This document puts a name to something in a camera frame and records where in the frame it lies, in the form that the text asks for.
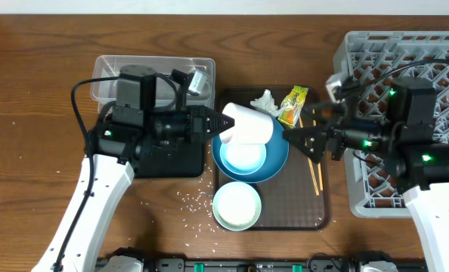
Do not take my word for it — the pink cup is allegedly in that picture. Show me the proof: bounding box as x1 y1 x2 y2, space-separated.
219 103 274 144

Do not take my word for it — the dark blue plate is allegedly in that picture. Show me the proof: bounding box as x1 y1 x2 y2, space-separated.
211 119 290 184

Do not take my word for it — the light blue bowl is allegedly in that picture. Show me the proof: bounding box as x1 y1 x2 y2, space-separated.
219 144 267 175

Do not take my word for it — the white tissue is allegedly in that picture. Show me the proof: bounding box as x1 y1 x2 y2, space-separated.
250 89 283 117

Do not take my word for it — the green bowl with rice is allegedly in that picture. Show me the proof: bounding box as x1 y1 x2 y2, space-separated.
212 181 262 231

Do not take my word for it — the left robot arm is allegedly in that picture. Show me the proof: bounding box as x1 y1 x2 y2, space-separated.
34 65 234 271

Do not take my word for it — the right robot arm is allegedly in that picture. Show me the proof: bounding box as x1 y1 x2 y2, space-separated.
283 77 449 271

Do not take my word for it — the grey dishwasher rack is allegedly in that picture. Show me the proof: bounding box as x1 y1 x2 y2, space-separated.
333 31 449 218

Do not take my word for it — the yellow snack wrapper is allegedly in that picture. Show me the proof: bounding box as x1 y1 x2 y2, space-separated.
278 85 308 128

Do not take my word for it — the clear plastic bin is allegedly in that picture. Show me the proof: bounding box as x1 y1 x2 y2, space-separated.
89 54 216 119

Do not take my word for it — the black tray bin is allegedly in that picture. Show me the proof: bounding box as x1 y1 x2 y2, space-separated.
134 111 203 178

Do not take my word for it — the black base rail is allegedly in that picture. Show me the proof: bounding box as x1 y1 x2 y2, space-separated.
95 247 429 272

